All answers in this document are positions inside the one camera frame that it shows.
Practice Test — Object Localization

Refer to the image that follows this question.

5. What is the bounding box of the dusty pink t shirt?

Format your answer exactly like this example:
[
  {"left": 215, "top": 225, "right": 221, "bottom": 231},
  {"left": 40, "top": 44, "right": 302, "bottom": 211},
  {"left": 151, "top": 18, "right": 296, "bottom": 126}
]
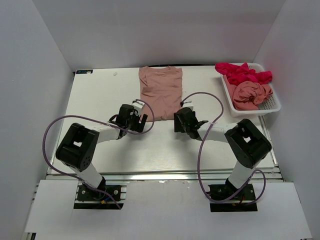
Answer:
[{"left": 138, "top": 66, "right": 183, "bottom": 122}]

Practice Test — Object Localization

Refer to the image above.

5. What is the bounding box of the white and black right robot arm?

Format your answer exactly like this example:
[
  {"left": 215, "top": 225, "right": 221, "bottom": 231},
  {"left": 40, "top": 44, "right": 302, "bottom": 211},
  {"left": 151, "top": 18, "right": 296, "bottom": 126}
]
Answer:
[{"left": 173, "top": 107, "right": 272, "bottom": 200}]

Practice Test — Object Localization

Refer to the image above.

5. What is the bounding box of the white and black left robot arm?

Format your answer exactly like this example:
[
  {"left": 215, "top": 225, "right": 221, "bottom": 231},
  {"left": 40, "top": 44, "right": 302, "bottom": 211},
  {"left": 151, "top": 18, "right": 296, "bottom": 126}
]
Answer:
[{"left": 55, "top": 101, "right": 148, "bottom": 200}]

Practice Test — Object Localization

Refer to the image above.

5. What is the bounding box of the black xdof label sticker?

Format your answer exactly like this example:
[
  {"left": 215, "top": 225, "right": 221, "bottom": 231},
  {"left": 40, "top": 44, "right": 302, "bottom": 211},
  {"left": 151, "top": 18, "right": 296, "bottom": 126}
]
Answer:
[{"left": 75, "top": 69, "right": 93, "bottom": 75}]

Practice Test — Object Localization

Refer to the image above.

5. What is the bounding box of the coral pink t shirt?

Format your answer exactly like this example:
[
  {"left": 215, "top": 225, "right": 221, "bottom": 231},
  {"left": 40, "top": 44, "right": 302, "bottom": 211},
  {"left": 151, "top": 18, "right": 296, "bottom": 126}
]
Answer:
[{"left": 230, "top": 81, "right": 273, "bottom": 111}]

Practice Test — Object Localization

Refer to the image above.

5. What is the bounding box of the magenta t shirt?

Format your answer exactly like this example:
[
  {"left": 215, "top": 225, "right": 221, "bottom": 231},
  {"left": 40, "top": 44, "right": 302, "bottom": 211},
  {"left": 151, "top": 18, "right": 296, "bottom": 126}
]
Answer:
[{"left": 215, "top": 62, "right": 273, "bottom": 86}]

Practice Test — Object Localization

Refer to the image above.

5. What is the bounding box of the white perforated plastic basket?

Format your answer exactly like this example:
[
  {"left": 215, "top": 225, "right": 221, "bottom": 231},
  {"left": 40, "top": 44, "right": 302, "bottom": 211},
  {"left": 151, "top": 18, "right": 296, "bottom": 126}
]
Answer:
[{"left": 220, "top": 62, "right": 281, "bottom": 117}]

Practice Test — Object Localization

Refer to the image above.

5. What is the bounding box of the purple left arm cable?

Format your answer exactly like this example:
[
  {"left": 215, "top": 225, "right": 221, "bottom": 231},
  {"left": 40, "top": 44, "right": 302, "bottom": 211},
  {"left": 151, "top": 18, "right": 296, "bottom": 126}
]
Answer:
[{"left": 42, "top": 99, "right": 156, "bottom": 210}]

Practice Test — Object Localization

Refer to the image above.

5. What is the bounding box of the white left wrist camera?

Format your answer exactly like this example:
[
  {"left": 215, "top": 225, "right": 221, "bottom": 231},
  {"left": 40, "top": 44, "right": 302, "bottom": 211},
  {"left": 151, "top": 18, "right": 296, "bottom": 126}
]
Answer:
[{"left": 131, "top": 99, "right": 145, "bottom": 116}]

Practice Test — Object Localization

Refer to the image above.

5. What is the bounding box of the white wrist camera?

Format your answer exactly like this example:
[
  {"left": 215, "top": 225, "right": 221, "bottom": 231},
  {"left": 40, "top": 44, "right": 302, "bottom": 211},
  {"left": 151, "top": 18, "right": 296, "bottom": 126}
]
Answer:
[
  {"left": 180, "top": 100, "right": 194, "bottom": 111},
  {"left": 131, "top": 99, "right": 145, "bottom": 116}
]

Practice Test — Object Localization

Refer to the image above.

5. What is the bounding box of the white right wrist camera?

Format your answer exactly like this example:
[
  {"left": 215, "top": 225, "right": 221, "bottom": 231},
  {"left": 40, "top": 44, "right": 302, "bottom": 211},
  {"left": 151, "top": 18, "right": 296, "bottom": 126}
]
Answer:
[{"left": 180, "top": 100, "right": 194, "bottom": 111}]

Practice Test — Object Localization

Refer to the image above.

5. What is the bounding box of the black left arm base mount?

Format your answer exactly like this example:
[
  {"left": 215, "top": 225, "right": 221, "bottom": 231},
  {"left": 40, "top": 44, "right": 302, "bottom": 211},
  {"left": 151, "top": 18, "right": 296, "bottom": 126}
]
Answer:
[{"left": 73, "top": 184, "right": 127, "bottom": 210}]

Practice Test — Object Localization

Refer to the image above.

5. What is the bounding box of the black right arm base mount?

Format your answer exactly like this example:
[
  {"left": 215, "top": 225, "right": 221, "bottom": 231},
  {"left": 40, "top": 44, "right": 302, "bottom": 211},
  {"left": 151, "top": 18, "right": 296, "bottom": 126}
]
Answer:
[{"left": 206, "top": 184, "right": 258, "bottom": 213}]

